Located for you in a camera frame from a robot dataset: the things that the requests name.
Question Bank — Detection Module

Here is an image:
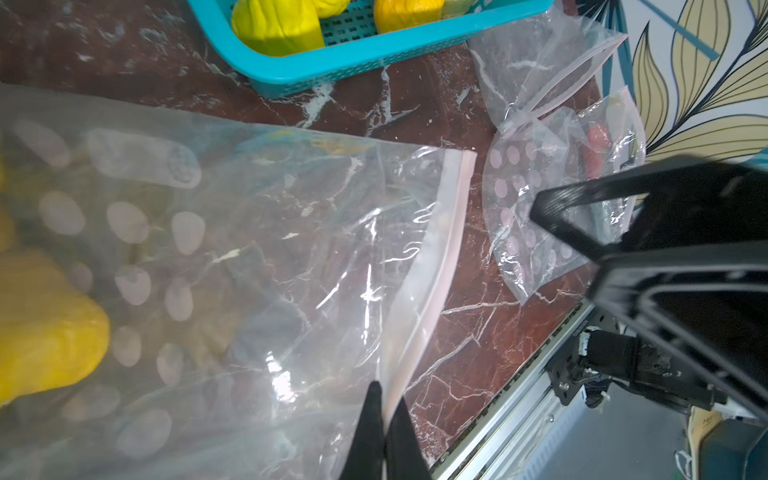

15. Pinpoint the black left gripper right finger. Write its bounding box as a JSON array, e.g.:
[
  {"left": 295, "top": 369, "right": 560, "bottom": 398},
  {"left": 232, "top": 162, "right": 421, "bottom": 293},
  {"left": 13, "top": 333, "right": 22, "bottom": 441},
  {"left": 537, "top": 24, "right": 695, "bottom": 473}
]
[{"left": 385, "top": 398, "right": 432, "bottom": 480}]

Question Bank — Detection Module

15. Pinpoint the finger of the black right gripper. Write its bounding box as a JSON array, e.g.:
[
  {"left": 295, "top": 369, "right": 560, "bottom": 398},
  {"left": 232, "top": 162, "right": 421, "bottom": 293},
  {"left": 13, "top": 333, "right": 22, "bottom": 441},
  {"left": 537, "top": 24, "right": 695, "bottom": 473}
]
[
  {"left": 588, "top": 240, "right": 767, "bottom": 420},
  {"left": 530, "top": 154, "right": 767, "bottom": 261}
]

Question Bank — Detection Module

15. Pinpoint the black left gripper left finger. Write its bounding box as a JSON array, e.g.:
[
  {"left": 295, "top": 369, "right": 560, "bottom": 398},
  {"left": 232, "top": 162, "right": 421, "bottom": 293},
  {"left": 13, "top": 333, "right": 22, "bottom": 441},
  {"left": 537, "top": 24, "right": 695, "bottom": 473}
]
[{"left": 339, "top": 381, "right": 385, "bottom": 480}]

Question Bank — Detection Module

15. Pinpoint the dotted zip-top bag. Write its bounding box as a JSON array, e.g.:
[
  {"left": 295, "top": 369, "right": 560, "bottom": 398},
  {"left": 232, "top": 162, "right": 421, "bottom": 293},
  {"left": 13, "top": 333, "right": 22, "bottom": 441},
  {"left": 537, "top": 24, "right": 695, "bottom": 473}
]
[
  {"left": 1, "top": 85, "right": 476, "bottom": 479},
  {"left": 482, "top": 88, "right": 646, "bottom": 304}
]

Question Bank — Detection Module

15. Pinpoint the yellow fruit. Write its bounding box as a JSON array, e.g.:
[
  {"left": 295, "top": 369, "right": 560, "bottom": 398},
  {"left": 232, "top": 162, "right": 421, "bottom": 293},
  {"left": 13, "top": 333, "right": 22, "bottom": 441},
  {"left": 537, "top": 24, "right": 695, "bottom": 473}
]
[{"left": 373, "top": 0, "right": 444, "bottom": 34}]

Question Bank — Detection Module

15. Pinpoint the yellow pear long neck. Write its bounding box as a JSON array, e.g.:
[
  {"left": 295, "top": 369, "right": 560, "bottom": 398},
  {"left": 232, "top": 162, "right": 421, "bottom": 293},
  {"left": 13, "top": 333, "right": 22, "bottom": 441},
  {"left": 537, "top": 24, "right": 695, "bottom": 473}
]
[{"left": 312, "top": 0, "right": 350, "bottom": 19}]

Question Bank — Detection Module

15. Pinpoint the clear zip-top bag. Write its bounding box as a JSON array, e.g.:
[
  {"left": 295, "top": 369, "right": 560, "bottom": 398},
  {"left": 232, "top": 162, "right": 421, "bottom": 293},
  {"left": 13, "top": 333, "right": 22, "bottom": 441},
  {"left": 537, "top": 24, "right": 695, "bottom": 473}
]
[{"left": 468, "top": 6, "right": 627, "bottom": 131}]

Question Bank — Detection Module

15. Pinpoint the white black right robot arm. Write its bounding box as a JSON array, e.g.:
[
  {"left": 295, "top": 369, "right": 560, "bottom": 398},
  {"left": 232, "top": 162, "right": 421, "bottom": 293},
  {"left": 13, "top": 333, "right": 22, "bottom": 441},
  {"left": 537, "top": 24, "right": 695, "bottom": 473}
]
[{"left": 530, "top": 155, "right": 767, "bottom": 419}]

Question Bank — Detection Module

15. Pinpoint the dark teal bin outside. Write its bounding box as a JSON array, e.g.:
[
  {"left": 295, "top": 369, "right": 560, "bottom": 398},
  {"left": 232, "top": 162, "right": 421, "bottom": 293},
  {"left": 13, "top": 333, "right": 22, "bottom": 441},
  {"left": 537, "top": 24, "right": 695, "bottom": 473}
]
[{"left": 698, "top": 420, "right": 768, "bottom": 480}]

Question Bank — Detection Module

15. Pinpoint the teal plastic basket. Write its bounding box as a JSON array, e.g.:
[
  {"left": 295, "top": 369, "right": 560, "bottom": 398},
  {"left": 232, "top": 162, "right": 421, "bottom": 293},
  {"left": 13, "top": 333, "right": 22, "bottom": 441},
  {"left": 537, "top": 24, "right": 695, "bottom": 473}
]
[{"left": 188, "top": 0, "right": 553, "bottom": 99}]

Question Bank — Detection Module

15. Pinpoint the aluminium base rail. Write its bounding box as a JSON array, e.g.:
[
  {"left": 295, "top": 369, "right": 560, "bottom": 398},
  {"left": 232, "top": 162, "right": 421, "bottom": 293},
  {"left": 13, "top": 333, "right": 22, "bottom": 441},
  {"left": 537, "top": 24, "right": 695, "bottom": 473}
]
[{"left": 432, "top": 301, "right": 594, "bottom": 479}]

